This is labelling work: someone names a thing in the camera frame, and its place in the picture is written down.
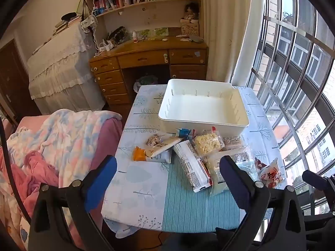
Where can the clear pale snack packet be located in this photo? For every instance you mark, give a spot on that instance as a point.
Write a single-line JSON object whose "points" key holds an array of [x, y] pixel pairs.
{"points": [[208, 143]]}

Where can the pink quilt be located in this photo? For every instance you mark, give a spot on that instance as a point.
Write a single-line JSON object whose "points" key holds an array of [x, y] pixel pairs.
{"points": [[31, 172]]}

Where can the trash bin with bag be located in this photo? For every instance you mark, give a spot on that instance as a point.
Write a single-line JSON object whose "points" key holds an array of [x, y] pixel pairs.
{"points": [[146, 81]]}

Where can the white orange snack packet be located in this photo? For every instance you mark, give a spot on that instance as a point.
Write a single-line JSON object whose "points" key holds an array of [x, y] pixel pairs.
{"points": [[138, 153]]}

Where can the wooden desk with drawers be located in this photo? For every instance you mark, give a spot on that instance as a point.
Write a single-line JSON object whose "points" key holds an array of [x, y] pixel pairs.
{"points": [[146, 49]]}

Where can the blue snack packet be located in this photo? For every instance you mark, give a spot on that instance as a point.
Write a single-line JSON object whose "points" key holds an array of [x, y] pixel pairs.
{"points": [[184, 133]]}

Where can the white plastic bin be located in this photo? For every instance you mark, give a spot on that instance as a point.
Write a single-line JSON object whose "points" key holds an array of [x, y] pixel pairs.
{"points": [[204, 107]]}

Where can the pastel fleece blanket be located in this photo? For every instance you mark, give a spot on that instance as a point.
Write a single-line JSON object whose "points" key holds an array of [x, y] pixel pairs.
{"points": [[65, 136]]}

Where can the clear text-printed snack packet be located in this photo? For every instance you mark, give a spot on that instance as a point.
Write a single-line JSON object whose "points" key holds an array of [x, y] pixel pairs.
{"points": [[233, 142]]}

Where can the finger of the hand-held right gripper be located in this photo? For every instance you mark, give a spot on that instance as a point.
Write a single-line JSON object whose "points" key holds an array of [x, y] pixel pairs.
{"points": [[318, 181]]}

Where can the white drawer lock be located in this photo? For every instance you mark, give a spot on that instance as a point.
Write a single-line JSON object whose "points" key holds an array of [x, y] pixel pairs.
{"points": [[166, 57]]}

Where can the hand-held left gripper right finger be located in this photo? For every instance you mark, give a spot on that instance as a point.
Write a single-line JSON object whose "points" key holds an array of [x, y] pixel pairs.
{"points": [[233, 183]]}

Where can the large white snack packet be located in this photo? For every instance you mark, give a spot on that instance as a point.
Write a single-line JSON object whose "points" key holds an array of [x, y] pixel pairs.
{"points": [[217, 167]]}

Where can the small white bottle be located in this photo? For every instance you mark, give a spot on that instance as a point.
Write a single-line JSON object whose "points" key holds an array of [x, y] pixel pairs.
{"points": [[135, 37]]}

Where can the white power strip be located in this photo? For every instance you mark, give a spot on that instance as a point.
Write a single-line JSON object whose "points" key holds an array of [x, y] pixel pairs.
{"points": [[106, 48]]}

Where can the cardboard box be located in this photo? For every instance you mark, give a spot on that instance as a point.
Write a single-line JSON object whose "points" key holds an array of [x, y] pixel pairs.
{"points": [[189, 29]]}

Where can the grey cloth pouch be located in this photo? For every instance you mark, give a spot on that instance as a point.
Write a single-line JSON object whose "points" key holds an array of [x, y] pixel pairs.
{"points": [[196, 38]]}

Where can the purple sofa cover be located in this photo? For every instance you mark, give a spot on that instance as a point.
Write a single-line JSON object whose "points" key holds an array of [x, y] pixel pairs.
{"points": [[107, 136]]}

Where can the red white triangular packet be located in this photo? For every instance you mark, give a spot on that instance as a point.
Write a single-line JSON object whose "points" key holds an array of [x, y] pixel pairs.
{"points": [[272, 175]]}

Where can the dark floral pouch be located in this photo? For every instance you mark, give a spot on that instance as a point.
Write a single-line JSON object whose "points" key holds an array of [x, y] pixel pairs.
{"points": [[117, 35]]}

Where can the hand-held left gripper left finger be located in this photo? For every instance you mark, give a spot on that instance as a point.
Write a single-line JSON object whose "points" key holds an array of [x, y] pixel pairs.
{"points": [[102, 183]]}

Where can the stack of books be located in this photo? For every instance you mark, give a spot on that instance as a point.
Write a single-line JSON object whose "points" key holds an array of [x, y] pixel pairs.
{"points": [[65, 24]]}

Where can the long white snack packet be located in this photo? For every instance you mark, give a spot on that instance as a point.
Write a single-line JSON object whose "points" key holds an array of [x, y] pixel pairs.
{"points": [[191, 162]]}

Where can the doll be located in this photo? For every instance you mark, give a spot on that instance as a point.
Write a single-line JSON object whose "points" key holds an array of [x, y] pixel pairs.
{"points": [[189, 11]]}

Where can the wooden bookshelf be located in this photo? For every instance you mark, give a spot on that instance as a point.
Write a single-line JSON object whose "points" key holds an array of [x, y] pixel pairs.
{"points": [[157, 5]]}

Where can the beige curtain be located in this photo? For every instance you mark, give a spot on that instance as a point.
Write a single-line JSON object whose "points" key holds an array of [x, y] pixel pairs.
{"points": [[225, 31]]}

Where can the white beige snack packet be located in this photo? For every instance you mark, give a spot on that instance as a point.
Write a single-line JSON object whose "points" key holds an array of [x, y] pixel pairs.
{"points": [[162, 145]]}

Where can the green postcards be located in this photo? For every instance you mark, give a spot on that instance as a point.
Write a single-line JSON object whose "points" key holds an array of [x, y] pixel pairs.
{"points": [[154, 32]]}

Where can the white lace cover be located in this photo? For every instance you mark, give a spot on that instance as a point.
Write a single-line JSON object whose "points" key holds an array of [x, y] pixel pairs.
{"points": [[60, 65]]}

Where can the clear nut candy packet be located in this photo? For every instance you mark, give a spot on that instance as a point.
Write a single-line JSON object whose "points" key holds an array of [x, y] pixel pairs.
{"points": [[154, 140]]}

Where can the patterned cloth bag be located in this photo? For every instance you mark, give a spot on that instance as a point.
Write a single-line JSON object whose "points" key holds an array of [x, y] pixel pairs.
{"points": [[89, 22]]}

